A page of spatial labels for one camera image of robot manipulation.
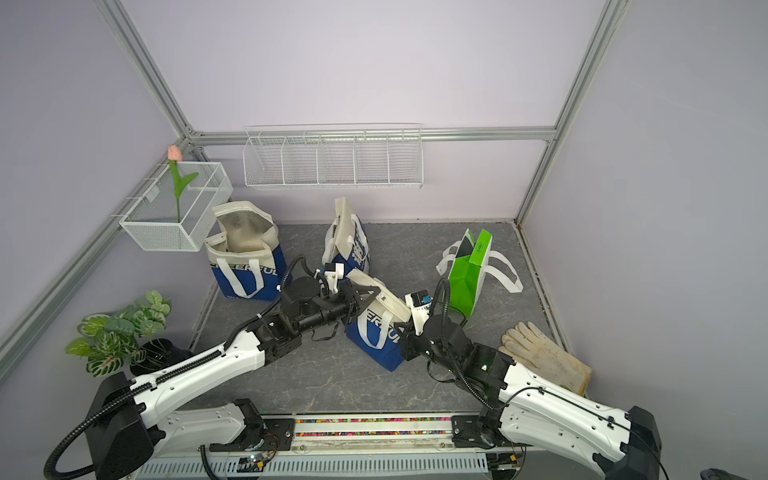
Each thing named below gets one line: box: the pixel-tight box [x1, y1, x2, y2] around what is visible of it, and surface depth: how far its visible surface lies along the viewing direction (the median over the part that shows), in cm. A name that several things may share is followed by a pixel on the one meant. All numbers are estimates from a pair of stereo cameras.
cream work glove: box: [498, 322, 592, 397], surface depth 88 cm
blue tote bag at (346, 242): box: [322, 197, 370, 277], surface depth 91 cm
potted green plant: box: [66, 290, 192, 377], surface depth 67 cm
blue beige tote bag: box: [205, 200, 289, 300], surface depth 86 cm
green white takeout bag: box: [436, 228, 523, 317], surface depth 80 cm
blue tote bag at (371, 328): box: [345, 268, 411, 372], surface depth 75 cm
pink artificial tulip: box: [168, 144, 199, 223], surface depth 85 cm
